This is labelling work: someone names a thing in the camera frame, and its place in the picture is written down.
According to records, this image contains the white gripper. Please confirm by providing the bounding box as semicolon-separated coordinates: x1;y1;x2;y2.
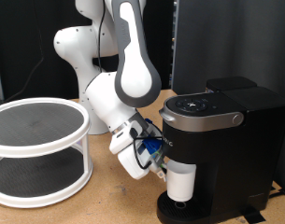
117;141;168;182

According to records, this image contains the white mug green-marked handle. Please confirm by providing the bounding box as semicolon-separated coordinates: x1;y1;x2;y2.
164;160;197;203

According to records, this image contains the black Keurig coffee machine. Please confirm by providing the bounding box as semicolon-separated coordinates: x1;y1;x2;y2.
156;76;285;224

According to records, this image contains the black tape strip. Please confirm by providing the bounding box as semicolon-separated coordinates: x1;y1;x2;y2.
240;206;267;224

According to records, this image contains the white two-tier turntable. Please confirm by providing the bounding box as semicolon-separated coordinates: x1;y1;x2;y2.
0;97;93;209

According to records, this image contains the dark grey partition panel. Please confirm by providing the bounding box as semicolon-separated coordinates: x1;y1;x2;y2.
171;0;285;200

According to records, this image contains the black backdrop curtain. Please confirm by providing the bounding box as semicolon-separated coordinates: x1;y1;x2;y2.
0;0;175;104

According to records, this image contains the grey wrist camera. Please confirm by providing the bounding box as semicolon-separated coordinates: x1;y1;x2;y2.
149;146;165;166

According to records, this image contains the blue camera mount bracket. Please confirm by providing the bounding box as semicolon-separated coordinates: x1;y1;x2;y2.
141;138;164;155

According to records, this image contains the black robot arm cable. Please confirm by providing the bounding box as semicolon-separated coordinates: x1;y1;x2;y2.
97;0;164;171

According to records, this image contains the thin black dangling cable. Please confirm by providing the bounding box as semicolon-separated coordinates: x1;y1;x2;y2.
5;0;45;99

